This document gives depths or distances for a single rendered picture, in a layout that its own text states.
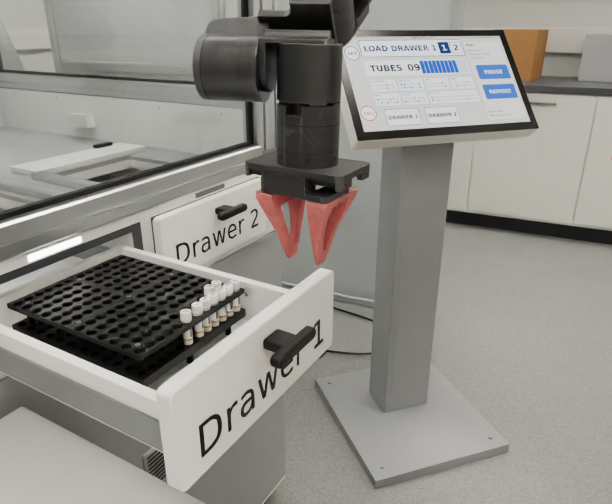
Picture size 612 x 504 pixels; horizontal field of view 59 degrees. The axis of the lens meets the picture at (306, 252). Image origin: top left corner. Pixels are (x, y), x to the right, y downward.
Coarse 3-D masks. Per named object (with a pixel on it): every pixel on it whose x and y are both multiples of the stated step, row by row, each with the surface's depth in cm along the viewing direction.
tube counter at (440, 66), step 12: (408, 60) 137; (420, 60) 138; (432, 60) 139; (444, 60) 140; (456, 60) 141; (408, 72) 136; (420, 72) 137; (432, 72) 138; (444, 72) 139; (456, 72) 140; (468, 72) 141
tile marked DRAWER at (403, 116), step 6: (402, 108) 132; (408, 108) 132; (414, 108) 133; (390, 114) 130; (396, 114) 131; (402, 114) 131; (408, 114) 132; (414, 114) 132; (390, 120) 130; (396, 120) 130; (402, 120) 131; (408, 120) 131; (414, 120) 132; (420, 120) 132; (390, 126) 129
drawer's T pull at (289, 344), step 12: (276, 336) 56; (288, 336) 56; (300, 336) 55; (312, 336) 57; (264, 348) 55; (276, 348) 54; (288, 348) 53; (300, 348) 55; (276, 360) 52; (288, 360) 53
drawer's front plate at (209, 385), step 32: (320, 288) 65; (256, 320) 55; (288, 320) 59; (320, 320) 67; (224, 352) 50; (256, 352) 55; (320, 352) 68; (192, 384) 46; (224, 384) 51; (256, 384) 56; (288, 384) 62; (160, 416) 46; (192, 416) 47; (224, 416) 52; (256, 416) 57; (192, 448) 48; (224, 448) 53; (192, 480) 49
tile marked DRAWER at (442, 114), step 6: (426, 108) 134; (432, 108) 134; (438, 108) 135; (444, 108) 135; (450, 108) 136; (456, 108) 136; (426, 114) 133; (432, 114) 133; (438, 114) 134; (444, 114) 134; (450, 114) 135; (456, 114) 135; (432, 120) 133; (438, 120) 133; (444, 120) 134; (450, 120) 134; (456, 120) 135
